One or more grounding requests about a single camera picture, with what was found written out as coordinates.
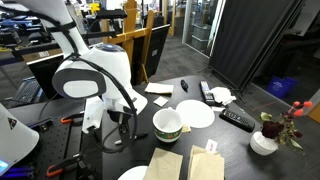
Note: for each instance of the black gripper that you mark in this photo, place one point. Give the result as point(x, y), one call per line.
point(122, 119)

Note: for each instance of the grey black marker pen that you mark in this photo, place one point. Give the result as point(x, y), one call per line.
point(138, 136)

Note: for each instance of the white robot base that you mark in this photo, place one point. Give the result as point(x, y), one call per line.
point(16, 140)

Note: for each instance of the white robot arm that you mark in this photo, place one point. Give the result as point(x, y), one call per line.
point(101, 75)

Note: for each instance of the white sticky note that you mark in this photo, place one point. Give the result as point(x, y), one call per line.
point(161, 101)

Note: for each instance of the white green mug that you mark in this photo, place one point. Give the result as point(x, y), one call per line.
point(168, 125)

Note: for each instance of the upper orange black clamp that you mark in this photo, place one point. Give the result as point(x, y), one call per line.
point(71, 118)

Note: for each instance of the orange black clamp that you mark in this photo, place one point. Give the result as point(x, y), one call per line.
point(58, 168)
point(71, 118)

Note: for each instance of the white plate at table edge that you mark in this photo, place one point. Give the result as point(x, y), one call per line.
point(135, 173)

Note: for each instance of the left brown paper bag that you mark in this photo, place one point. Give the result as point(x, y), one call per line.
point(164, 165)

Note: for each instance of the brown paper bag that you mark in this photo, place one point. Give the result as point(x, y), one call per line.
point(205, 165)
point(164, 165)

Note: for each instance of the yellow packet by mug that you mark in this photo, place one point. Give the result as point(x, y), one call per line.
point(186, 129)

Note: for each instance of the small black device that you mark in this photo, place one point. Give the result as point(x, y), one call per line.
point(184, 85)

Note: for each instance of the large white plate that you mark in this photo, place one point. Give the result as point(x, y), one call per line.
point(195, 113)

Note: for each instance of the wooden easel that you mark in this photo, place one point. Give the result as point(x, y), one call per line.
point(129, 34)

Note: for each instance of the lower orange black clamp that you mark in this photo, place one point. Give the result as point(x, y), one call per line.
point(58, 168)

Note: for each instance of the silver black remote control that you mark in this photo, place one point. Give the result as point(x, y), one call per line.
point(207, 95)

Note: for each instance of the right brown paper bag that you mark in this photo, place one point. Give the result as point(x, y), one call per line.
point(205, 165)

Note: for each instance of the pink sweetener packet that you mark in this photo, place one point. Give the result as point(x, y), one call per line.
point(211, 145)

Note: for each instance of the small white label card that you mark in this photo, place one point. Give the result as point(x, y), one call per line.
point(218, 109)

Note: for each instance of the black monitor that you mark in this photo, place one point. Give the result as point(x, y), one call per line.
point(44, 68)

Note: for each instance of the black keyboard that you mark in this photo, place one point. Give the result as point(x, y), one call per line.
point(27, 92)

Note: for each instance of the crumpled white tissue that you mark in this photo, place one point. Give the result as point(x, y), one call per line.
point(222, 95)

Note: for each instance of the white ribbed flower vase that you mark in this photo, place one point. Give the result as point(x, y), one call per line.
point(262, 145)

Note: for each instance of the black room divider screen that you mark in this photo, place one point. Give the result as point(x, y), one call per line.
point(247, 29)

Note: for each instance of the dried rose bouquet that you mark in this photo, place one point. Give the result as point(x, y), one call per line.
point(281, 128)

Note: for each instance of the blue bin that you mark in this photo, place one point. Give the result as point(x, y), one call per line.
point(281, 87)

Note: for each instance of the black camera on mount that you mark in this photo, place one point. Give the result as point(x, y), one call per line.
point(108, 15)

